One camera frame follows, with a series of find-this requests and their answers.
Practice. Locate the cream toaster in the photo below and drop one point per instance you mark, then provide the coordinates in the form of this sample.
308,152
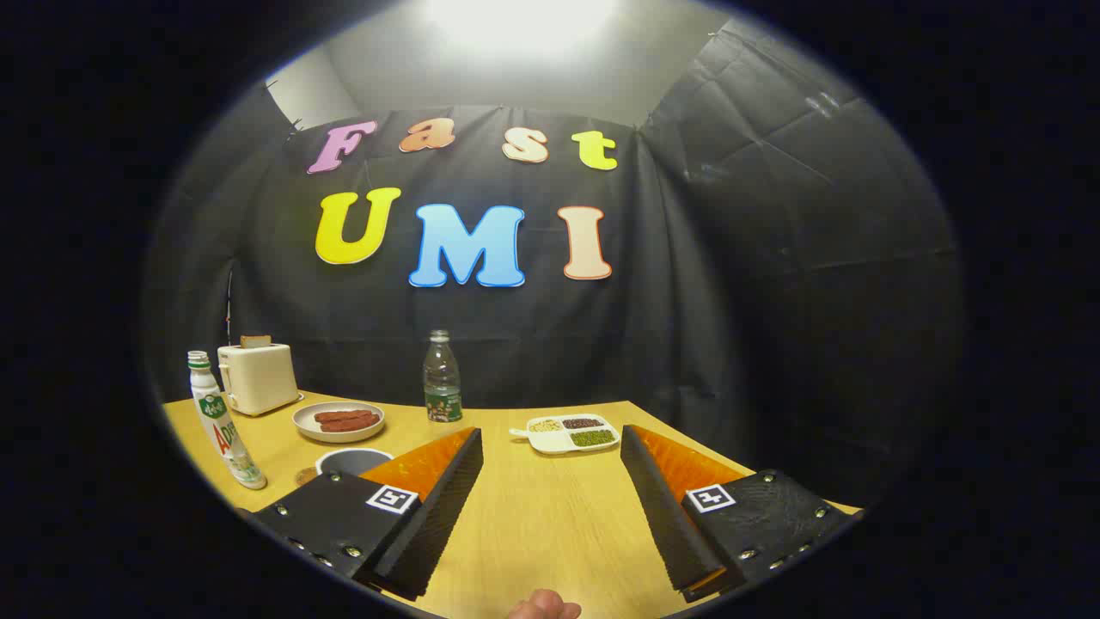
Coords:
258,378

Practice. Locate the ceiling light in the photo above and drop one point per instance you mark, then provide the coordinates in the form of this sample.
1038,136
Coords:
520,26

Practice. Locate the bread slice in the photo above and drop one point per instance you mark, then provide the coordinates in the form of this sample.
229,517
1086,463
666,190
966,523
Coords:
255,341

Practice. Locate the white divided dish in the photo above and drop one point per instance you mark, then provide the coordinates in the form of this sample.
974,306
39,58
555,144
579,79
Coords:
550,444

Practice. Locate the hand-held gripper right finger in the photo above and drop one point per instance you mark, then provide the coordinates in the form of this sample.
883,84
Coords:
666,516

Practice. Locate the wooden table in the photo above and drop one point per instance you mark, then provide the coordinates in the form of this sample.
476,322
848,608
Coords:
550,516

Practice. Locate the round cork coaster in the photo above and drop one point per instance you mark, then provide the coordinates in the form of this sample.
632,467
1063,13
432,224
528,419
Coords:
305,475

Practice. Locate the yellow bean heap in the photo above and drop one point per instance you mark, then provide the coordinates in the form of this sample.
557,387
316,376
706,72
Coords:
545,425

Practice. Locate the white round plate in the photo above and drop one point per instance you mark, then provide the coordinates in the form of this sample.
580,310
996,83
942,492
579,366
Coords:
314,432

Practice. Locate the dark red bean heap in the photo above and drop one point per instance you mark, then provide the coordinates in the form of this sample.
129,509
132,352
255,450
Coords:
582,423

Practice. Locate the black backdrop cloth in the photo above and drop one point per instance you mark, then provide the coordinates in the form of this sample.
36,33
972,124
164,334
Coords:
687,301

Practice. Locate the clear plastic water bottle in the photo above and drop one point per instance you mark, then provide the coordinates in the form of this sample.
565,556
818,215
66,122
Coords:
443,387

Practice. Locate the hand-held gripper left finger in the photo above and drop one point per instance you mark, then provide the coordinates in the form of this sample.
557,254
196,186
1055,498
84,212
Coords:
438,516

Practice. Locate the green bean heap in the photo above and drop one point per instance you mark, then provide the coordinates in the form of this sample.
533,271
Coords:
593,438

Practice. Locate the red meat strip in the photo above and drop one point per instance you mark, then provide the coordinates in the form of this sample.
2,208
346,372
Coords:
344,415
354,425

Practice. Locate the white juice bottle green label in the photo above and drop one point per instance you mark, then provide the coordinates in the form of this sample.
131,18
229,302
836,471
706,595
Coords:
225,430

